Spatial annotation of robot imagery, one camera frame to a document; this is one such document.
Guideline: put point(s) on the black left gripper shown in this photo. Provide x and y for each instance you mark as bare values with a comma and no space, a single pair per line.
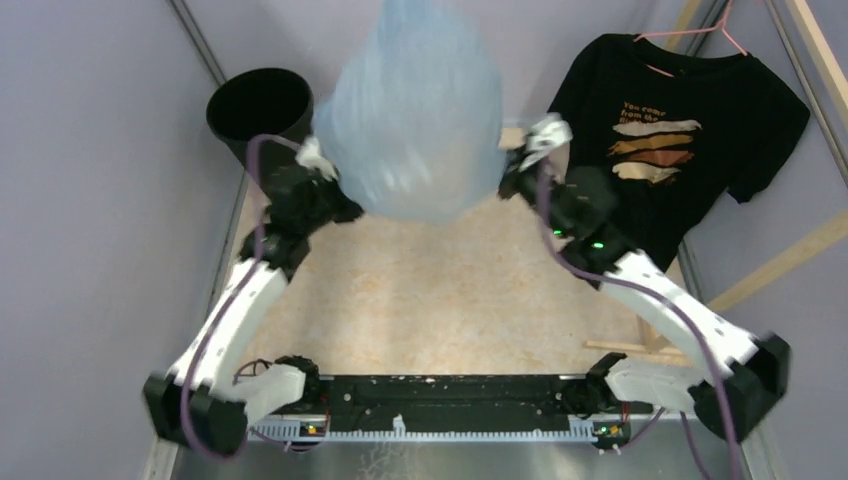
352,209

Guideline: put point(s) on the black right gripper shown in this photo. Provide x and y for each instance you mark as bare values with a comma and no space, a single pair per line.
510,179

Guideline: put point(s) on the light blue plastic trash bag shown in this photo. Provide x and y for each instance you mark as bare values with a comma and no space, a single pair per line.
414,123

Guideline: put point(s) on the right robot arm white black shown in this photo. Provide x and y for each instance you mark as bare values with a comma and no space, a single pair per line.
735,378

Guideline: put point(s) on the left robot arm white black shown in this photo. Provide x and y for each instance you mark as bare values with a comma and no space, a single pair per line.
198,403

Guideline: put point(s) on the black plastic trash bin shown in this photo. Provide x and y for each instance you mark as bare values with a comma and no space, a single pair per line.
262,101

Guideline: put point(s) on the black printed t-shirt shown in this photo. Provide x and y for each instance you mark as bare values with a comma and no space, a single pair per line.
673,133

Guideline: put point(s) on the wooden stick on floor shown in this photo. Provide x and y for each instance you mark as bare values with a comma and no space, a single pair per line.
663,348

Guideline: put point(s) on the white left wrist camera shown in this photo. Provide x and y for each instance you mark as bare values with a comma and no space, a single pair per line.
310,156

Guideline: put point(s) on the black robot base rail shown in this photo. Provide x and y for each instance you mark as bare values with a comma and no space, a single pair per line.
452,409

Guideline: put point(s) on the pink wire clothes hanger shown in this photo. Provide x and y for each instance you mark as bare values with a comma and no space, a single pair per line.
716,25

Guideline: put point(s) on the wooden frame bar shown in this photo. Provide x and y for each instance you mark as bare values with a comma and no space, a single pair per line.
822,238

